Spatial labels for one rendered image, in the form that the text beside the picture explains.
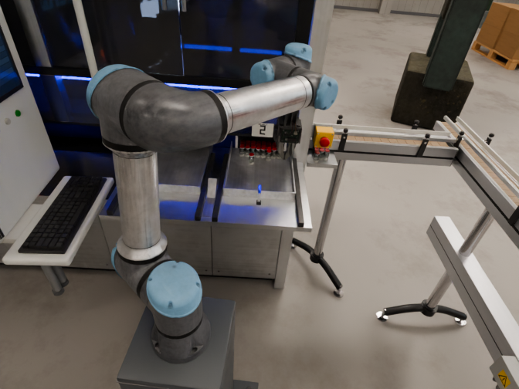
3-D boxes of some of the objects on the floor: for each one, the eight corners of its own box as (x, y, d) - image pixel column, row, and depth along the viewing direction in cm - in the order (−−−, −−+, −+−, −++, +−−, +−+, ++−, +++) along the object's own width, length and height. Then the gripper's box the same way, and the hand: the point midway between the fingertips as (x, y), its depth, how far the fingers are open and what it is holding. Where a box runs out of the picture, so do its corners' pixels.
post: (273, 279, 201) (361, -336, 71) (283, 279, 201) (388, -333, 72) (273, 288, 196) (368, -357, 66) (283, 289, 196) (397, -354, 67)
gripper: (276, 106, 94) (270, 169, 107) (309, 108, 94) (298, 170, 107) (276, 94, 101) (270, 154, 114) (306, 96, 101) (296, 157, 114)
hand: (284, 154), depth 112 cm, fingers closed
